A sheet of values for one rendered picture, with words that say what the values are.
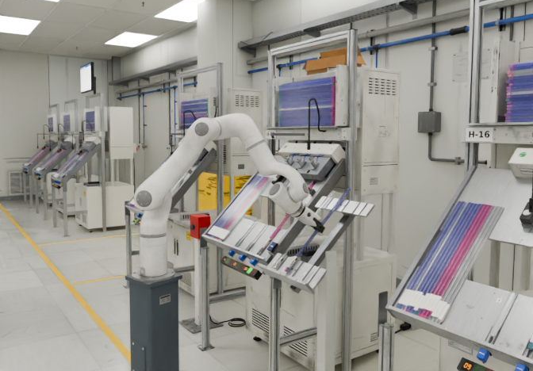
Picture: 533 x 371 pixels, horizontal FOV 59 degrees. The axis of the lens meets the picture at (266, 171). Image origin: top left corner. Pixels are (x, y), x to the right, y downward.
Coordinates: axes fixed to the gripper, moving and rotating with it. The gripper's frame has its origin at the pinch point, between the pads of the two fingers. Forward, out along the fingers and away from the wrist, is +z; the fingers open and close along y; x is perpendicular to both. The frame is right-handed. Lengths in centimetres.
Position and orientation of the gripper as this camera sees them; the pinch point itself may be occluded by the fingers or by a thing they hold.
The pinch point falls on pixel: (319, 227)
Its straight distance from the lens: 218.6
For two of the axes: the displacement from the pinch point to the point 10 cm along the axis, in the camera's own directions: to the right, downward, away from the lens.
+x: -5.1, 8.1, -2.9
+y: -5.7, -0.6, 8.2
